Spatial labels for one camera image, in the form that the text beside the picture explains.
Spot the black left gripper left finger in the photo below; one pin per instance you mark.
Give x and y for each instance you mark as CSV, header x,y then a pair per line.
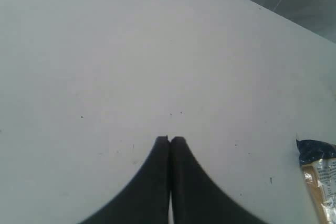
x,y
146,198

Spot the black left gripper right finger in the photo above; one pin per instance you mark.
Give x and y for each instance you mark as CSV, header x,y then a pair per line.
x,y
195,197

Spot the noodle pack black ends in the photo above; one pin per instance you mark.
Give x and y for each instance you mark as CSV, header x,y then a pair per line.
x,y
317,163

